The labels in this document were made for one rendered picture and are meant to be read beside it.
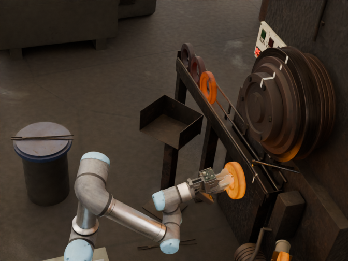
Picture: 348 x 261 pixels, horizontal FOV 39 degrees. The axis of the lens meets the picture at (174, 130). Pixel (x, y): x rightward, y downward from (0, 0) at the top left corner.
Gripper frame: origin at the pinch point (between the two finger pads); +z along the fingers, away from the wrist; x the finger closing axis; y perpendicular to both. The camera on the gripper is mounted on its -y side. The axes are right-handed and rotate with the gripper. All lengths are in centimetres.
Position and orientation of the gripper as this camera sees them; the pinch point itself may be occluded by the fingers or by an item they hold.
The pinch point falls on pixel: (234, 177)
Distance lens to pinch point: 208.9
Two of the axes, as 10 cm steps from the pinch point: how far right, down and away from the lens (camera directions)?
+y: -1.7, -6.9, -7.0
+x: -3.0, -6.4, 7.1
